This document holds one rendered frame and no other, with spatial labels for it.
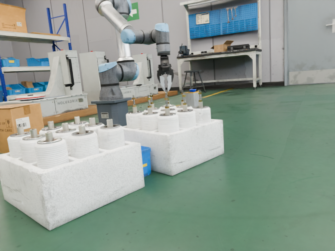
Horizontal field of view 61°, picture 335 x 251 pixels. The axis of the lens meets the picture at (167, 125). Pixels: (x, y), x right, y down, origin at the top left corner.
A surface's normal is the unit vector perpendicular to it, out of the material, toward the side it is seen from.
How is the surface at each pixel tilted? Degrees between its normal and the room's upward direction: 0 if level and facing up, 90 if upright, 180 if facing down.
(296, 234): 0
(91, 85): 90
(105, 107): 90
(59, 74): 90
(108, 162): 90
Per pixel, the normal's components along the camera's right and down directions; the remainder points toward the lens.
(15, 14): 0.91, 0.19
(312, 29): -0.46, 0.19
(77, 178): 0.73, 0.07
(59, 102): 0.88, 0.01
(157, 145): -0.71, 0.18
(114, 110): 0.30, 0.14
